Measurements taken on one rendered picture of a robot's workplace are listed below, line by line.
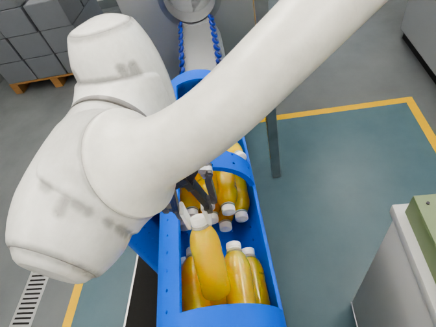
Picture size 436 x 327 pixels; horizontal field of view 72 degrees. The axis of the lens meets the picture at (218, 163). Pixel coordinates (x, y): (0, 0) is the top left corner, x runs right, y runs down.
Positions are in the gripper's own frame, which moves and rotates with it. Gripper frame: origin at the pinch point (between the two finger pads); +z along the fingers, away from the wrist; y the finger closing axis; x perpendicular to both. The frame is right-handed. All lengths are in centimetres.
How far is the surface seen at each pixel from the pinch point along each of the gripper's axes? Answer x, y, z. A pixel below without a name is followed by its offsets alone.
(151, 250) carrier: -24, 34, 58
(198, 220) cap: 1.0, -0.1, 1.0
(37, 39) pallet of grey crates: -296, 178, 65
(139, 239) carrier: -24, 34, 47
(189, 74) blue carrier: -61, 1, 5
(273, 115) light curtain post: -99, -33, 67
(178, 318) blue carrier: 17.6, 6.4, 7.2
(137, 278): -37, 64, 113
